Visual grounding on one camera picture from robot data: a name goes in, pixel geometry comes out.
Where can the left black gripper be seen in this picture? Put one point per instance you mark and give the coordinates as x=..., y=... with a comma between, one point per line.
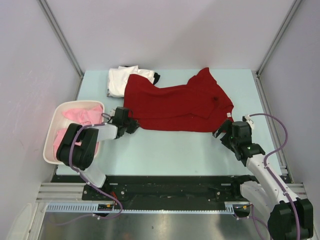
x=134, y=125

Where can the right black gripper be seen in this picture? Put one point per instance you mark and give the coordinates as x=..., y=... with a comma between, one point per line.
x=226, y=125

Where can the red t-shirt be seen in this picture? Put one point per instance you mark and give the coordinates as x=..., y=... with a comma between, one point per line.
x=200, y=105

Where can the white plastic basin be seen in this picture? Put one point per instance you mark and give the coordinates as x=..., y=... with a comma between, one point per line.
x=48, y=151

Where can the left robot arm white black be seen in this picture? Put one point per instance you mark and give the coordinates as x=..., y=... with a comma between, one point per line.
x=78, y=145

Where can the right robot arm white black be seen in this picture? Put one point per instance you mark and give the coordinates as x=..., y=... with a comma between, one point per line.
x=287, y=216

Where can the pink t-shirt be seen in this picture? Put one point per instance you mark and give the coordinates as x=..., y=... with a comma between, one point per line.
x=79, y=115

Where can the folded white t-shirt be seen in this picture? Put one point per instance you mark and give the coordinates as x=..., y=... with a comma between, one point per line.
x=118, y=79

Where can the folded black t-shirt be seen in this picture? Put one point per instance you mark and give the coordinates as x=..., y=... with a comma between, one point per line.
x=157, y=76

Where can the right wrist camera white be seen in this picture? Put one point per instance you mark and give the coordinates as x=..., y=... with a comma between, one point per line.
x=248, y=119

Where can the right aluminium frame post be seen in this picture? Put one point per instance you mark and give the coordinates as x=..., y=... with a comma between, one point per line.
x=296, y=4

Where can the aluminium frame post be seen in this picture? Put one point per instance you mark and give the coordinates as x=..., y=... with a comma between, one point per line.
x=296, y=4
x=54, y=24

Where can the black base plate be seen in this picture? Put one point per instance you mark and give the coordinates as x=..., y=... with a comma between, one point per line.
x=176, y=191

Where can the slotted cable duct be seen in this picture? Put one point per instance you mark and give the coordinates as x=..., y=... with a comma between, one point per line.
x=225, y=208

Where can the left aluminium frame post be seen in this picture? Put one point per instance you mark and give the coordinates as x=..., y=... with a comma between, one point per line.
x=54, y=24

